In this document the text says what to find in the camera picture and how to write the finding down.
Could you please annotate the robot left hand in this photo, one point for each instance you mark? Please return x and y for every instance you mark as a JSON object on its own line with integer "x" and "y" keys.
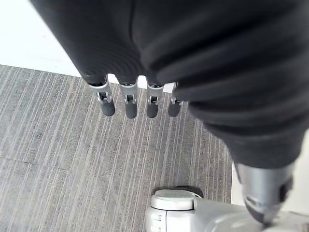
{"x": 193, "y": 60}

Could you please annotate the grey striped carpet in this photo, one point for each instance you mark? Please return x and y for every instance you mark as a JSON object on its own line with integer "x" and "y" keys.
{"x": 72, "y": 157}

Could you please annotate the silver robot leg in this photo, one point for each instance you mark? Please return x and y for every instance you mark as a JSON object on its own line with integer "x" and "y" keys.
{"x": 193, "y": 212}

